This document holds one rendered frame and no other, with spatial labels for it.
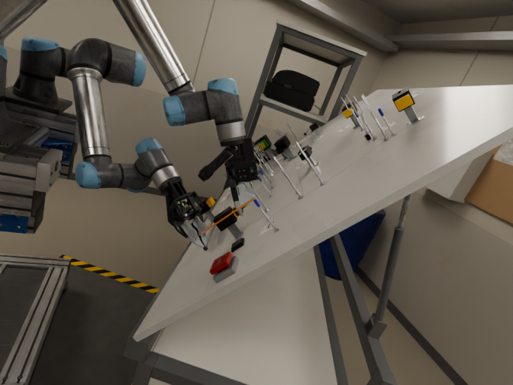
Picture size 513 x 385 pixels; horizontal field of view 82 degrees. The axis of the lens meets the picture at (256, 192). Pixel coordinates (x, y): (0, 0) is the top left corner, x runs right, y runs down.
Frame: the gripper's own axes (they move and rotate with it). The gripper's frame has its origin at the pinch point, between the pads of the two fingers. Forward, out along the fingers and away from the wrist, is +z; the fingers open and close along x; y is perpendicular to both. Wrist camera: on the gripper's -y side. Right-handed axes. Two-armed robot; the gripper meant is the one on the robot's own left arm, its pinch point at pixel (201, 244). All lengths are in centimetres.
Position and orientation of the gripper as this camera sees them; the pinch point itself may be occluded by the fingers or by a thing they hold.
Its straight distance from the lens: 91.5
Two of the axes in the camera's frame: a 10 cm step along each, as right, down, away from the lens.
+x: 7.2, -3.6, 5.9
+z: 5.3, 8.4, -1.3
